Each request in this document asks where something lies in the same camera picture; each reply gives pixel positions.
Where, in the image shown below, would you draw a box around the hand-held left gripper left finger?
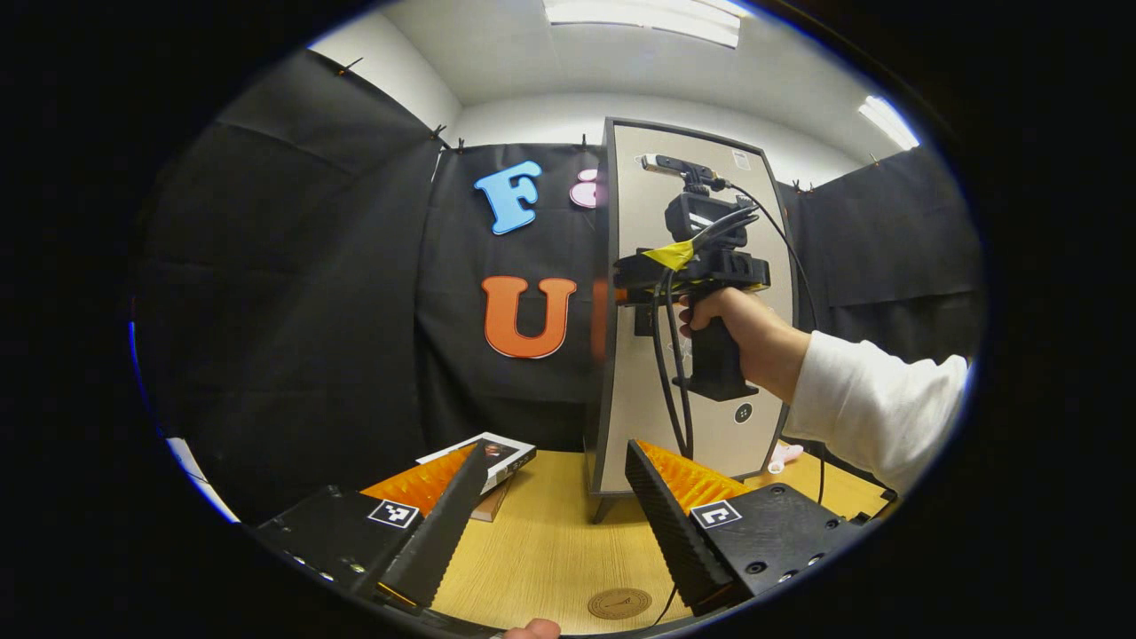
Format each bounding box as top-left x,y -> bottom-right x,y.
251,442 -> 490,613

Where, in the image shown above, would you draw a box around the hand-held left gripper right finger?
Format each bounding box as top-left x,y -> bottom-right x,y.
625,438 -> 864,618

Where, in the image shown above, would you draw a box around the round brown coaster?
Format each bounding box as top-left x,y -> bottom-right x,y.
588,588 -> 653,620

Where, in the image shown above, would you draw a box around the grey cabinet door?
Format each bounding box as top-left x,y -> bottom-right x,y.
608,124 -> 797,493

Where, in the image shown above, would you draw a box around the grey cabinet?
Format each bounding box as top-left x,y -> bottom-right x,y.
581,115 -> 800,525

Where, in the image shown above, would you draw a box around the brown book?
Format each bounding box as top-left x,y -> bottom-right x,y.
470,479 -> 514,523

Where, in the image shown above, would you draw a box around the white cover book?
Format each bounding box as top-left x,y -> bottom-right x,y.
415,431 -> 538,494

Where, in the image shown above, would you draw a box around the small ceiling light panel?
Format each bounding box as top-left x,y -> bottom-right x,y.
857,95 -> 921,152

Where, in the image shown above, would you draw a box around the large ceiling light panel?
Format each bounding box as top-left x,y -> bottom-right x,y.
543,0 -> 742,50

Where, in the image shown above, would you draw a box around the black backdrop cloth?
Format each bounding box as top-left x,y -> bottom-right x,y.
133,49 -> 986,525

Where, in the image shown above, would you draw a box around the thick black cable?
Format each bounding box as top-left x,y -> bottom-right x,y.
651,266 -> 698,462

